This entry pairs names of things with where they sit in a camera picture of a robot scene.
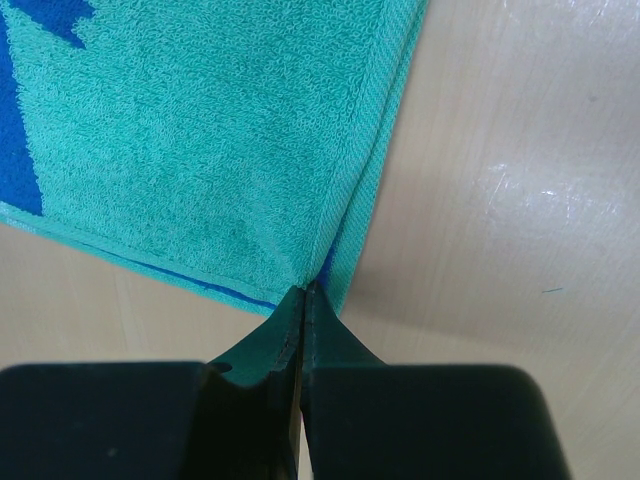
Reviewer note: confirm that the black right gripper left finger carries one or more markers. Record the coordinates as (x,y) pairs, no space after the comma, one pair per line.
(234,417)

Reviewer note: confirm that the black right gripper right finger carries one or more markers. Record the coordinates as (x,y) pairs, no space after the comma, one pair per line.
(366,419)

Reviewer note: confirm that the blue towel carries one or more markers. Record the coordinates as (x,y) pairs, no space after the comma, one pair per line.
(231,148)

